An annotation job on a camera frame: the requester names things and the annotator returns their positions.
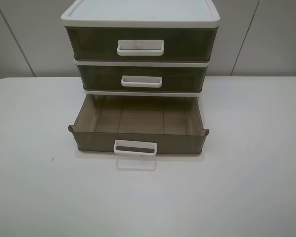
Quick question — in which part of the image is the white plastic drawer cabinet frame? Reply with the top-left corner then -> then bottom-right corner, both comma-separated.
61,0 -> 220,97

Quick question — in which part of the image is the dark translucent drawer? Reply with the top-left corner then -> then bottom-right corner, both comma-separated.
66,27 -> 217,62
78,65 -> 207,93
68,95 -> 209,155

